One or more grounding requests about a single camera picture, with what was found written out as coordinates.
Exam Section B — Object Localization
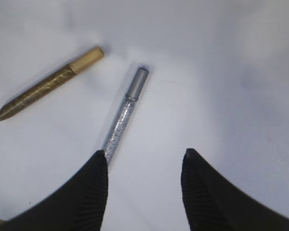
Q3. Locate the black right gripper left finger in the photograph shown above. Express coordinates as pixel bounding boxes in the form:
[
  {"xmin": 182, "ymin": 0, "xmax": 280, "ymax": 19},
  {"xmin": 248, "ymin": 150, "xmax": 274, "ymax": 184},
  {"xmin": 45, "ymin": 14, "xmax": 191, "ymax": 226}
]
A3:
[{"xmin": 0, "ymin": 150, "xmax": 108, "ymax": 231}]

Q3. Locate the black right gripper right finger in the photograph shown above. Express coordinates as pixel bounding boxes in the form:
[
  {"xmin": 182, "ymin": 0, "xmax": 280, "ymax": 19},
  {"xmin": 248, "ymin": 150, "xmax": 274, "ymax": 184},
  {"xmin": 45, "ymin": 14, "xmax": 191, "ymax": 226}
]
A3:
[{"xmin": 182, "ymin": 148, "xmax": 289, "ymax": 231}]

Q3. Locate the gold glitter pen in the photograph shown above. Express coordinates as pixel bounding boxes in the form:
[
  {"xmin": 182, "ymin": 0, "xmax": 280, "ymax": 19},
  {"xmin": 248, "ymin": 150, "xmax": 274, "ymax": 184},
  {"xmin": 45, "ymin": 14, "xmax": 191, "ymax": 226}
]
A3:
[{"xmin": 0, "ymin": 46, "xmax": 105, "ymax": 122}]

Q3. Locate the silver glitter pen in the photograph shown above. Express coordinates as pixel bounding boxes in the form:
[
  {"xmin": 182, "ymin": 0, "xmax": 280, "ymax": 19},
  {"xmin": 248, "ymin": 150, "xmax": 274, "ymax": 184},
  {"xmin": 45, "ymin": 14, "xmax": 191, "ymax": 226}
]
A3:
[{"xmin": 102, "ymin": 64, "xmax": 150, "ymax": 168}]

